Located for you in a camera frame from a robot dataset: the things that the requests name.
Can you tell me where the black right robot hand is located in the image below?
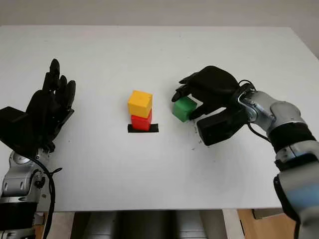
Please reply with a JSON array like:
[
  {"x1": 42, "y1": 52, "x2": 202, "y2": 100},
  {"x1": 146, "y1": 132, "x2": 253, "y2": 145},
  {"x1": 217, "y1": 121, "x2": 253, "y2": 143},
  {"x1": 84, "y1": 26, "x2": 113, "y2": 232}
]
[{"x1": 171, "y1": 65, "x2": 240, "y2": 120}]

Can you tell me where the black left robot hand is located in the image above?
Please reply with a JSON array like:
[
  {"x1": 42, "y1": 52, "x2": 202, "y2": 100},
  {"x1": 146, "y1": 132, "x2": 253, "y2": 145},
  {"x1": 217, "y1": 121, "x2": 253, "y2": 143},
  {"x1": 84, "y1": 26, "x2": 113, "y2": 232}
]
[{"x1": 26, "y1": 58, "x2": 77, "y2": 153}]

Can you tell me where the green wooden block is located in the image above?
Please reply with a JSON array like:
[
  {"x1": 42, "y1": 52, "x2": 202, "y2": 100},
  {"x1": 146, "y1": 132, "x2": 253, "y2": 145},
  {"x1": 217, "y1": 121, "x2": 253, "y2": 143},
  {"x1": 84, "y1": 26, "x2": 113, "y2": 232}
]
[{"x1": 172, "y1": 96, "x2": 197, "y2": 122}]

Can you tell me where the yellow wooden block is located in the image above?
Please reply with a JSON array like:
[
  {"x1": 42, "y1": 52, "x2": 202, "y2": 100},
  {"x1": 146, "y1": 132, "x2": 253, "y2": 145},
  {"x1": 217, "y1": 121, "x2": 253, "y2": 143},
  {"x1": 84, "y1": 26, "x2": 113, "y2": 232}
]
[{"x1": 127, "y1": 90, "x2": 153, "y2": 119}]

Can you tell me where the red wooden block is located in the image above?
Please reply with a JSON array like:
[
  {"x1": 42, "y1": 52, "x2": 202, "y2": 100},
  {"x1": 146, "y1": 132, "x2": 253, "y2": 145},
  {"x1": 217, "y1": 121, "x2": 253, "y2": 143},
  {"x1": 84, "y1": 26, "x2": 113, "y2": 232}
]
[{"x1": 131, "y1": 109, "x2": 153, "y2": 132}]

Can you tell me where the black tape strip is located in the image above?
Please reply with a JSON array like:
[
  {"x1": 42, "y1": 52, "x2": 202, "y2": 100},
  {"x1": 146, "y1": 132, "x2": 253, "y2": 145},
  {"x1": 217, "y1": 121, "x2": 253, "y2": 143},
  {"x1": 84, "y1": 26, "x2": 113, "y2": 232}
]
[{"x1": 127, "y1": 123, "x2": 160, "y2": 134}]

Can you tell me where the light wooden table leg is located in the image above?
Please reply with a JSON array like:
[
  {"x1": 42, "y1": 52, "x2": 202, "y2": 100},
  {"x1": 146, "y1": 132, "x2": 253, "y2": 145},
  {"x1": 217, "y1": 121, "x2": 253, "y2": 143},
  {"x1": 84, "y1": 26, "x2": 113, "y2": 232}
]
[{"x1": 223, "y1": 209, "x2": 244, "y2": 239}]

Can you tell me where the dark grey robot body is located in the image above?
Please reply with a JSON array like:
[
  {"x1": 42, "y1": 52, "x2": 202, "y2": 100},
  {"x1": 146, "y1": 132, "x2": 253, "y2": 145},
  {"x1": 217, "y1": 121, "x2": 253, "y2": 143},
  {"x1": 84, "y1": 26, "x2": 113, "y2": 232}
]
[{"x1": 74, "y1": 211, "x2": 225, "y2": 239}]

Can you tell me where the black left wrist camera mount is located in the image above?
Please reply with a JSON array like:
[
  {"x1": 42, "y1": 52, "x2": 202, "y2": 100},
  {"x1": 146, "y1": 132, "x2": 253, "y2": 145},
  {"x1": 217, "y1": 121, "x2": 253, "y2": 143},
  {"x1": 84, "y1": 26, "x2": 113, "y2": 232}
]
[{"x1": 0, "y1": 106, "x2": 43, "y2": 160}]

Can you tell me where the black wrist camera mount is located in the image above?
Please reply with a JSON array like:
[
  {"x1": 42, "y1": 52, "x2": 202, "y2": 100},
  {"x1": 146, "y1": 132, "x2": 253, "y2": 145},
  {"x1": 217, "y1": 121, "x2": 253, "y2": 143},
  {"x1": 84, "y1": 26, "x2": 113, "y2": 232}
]
[
  {"x1": 0, "y1": 106, "x2": 43, "y2": 160},
  {"x1": 196, "y1": 108, "x2": 250, "y2": 147}
]

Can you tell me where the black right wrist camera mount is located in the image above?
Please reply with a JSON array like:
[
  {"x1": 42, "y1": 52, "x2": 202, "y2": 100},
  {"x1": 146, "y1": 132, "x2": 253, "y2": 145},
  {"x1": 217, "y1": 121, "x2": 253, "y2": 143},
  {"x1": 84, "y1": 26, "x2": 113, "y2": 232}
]
[{"x1": 196, "y1": 108, "x2": 250, "y2": 147}]

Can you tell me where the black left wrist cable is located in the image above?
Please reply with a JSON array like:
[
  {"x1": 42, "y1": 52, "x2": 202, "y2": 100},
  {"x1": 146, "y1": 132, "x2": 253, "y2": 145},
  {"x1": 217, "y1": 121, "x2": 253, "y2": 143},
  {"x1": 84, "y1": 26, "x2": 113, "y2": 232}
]
[{"x1": 24, "y1": 156, "x2": 63, "y2": 239}]

